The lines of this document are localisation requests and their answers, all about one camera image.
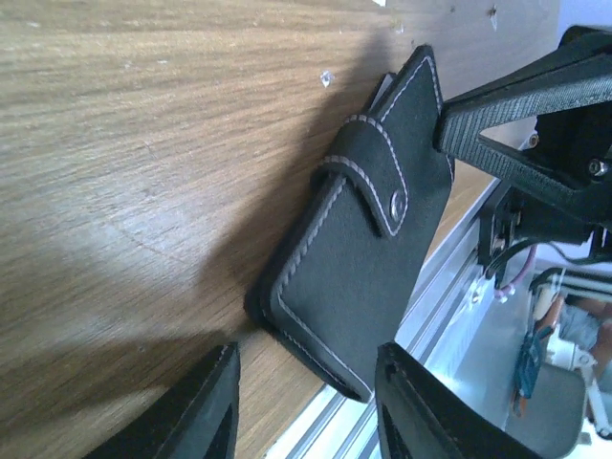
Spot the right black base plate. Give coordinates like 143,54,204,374
478,184,595,279

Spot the aluminium rail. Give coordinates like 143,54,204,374
268,181,514,458

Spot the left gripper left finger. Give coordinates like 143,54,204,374
86,342,240,458

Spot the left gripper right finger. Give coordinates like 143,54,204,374
375,342,538,459

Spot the black leather card holder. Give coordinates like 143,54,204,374
245,45,455,400

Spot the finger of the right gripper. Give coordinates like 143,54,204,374
434,33,611,229

